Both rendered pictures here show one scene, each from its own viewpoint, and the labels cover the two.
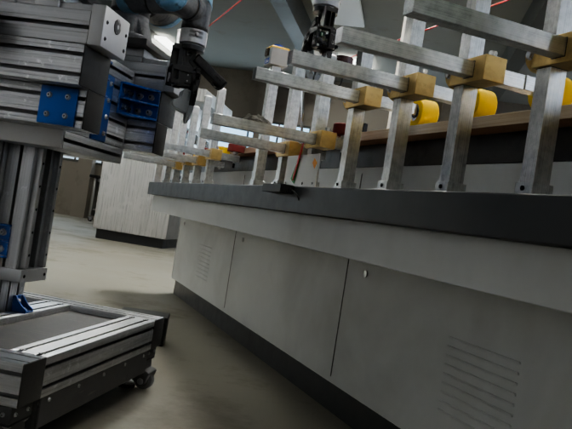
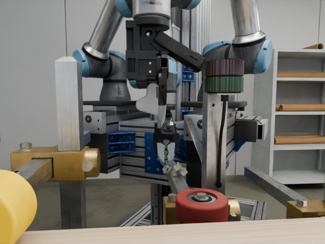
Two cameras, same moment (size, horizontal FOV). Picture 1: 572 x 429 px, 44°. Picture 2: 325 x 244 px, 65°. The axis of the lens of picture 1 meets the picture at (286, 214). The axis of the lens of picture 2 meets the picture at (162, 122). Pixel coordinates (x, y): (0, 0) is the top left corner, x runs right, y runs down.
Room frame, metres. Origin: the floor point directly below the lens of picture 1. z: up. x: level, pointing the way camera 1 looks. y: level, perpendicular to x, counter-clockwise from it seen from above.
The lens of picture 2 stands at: (2.17, -0.52, 1.06)
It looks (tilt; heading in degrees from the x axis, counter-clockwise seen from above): 6 degrees down; 105
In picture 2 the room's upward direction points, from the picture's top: straight up
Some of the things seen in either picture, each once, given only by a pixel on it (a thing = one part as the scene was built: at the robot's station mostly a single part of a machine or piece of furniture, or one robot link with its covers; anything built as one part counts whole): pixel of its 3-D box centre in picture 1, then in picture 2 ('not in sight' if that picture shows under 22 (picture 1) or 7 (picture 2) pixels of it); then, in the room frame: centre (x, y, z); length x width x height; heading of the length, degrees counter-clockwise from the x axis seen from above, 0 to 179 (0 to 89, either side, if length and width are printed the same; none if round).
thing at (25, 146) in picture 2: not in sight; (25, 146); (1.84, -0.17, 0.98); 0.02 x 0.02 x 0.01
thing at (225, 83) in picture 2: not in sight; (223, 84); (2.16, -0.10, 1.08); 0.06 x 0.06 x 0.02
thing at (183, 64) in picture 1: (185, 67); (165, 123); (1.95, 0.34, 0.97); 0.09 x 0.08 x 0.12; 111
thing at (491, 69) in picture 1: (474, 73); not in sight; (1.42, -0.33, 0.95); 0.13 x 0.06 x 0.05; 21
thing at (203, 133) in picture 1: (263, 145); (288, 198); (2.30, 0.11, 0.82); 0.43 x 0.03 x 0.04; 111
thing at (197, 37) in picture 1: (193, 39); (164, 99); (1.95, 0.33, 1.05); 0.08 x 0.08 x 0.05
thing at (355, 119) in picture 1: (354, 122); (73, 197); (1.91, -0.15, 0.88); 0.03 x 0.03 x 0.48; 21
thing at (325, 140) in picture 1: (320, 140); (200, 213); (2.12, -0.07, 0.85); 0.13 x 0.06 x 0.05; 21
